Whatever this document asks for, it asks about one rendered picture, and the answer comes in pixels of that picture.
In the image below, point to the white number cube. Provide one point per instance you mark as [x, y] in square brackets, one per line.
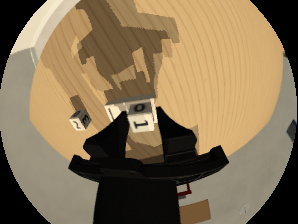
[80, 119]
[140, 117]

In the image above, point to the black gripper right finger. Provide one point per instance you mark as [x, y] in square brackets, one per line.
[178, 142]

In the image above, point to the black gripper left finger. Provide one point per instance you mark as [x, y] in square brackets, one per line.
[109, 142]

